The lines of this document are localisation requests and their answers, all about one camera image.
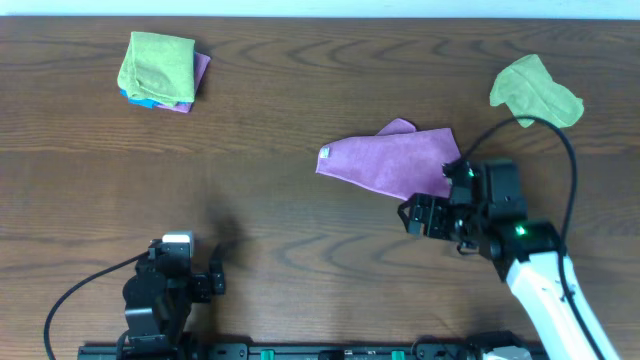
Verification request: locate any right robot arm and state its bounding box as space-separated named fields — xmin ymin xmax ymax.
xmin=398 ymin=194 xmax=619 ymax=359

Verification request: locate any black cable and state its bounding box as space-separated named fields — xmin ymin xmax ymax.
xmin=457 ymin=115 xmax=609 ymax=360
xmin=42 ymin=252 xmax=151 ymax=360

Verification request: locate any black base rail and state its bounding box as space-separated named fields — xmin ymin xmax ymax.
xmin=77 ymin=343 xmax=479 ymax=360

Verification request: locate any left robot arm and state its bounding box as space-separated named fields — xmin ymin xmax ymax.
xmin=118 ymin=239 xmax=226 ymax=359

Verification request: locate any purple microfiber cloth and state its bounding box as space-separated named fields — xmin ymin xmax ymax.
xmin=316 ymin=118 xmax=460 ymax=200

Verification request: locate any folded green cloth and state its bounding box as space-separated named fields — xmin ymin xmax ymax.
xmin=117 ymin=32 xmax=195 ymax=106

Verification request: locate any left black cable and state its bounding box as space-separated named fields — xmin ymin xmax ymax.
xmin=42 ymin=252 xmax=151 ymax=360

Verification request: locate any folded blue cloth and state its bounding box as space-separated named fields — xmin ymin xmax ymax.
xmin=120 ymin=89 xmax=159 ymax=109

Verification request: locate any right black cable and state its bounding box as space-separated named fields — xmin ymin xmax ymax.
xmin=457 ymin=115 xmax=609 ymax=360

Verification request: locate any folded purple cloth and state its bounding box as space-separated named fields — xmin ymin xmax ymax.
xmin=157 ymin=52 xmax=211 ymax=113

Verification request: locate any crumpled green cloth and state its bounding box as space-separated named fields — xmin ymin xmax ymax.
xmin=489 ymin=54 xmax=584 ymax=128

